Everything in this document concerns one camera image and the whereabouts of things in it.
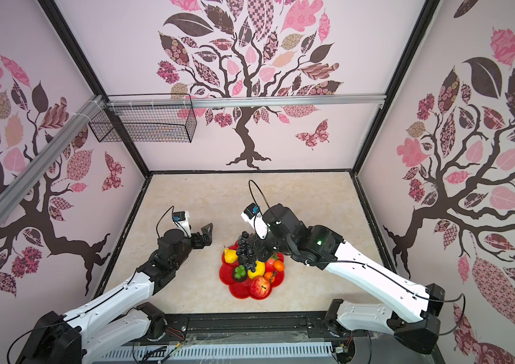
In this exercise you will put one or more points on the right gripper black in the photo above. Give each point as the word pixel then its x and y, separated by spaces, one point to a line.
pixel 261 248

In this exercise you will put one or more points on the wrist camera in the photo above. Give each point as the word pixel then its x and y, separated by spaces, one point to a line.
pixel 181 221
pixel 253 216

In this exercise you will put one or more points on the white slotted cable duct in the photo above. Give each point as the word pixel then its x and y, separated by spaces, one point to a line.
pixel 223 353

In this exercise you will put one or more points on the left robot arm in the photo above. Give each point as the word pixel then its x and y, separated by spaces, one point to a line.
pixel 102 305

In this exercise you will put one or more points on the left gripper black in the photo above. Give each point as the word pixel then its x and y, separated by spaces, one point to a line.
pixel 207 236

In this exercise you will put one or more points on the aluminium rail left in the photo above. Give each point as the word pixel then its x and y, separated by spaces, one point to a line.
pixel 17 190

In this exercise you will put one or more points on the red strawberry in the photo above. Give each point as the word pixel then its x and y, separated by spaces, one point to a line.
pixel 271 262

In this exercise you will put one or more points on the aluminium rail back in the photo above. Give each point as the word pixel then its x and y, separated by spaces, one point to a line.
pixel 202 103

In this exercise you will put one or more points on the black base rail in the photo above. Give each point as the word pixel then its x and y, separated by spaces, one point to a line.
pixel 316 324

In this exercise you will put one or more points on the yellow lemon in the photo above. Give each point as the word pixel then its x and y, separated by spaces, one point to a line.
pixel 258 270

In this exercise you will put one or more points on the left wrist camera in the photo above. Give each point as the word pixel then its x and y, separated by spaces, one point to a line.
pixel 181 221

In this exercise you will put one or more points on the black grape bunch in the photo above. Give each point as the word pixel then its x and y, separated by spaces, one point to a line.
pixel 245 253

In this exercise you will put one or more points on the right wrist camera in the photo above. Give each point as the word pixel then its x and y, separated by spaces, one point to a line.
pixel 253 216

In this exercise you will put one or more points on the aluminium rail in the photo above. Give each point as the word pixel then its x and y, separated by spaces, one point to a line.
pixel 202 103
pixel 17 190

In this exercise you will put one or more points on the small yellow fruit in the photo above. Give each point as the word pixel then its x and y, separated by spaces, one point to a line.
pixel 230 256

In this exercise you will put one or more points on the black wire basket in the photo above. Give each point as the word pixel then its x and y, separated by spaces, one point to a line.
pixel 146 118

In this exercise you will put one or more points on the red flower-shaped bowl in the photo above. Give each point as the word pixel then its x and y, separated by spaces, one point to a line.
pixel 241 290

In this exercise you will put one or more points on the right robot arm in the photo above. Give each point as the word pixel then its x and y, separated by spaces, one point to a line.
pixel 406 310

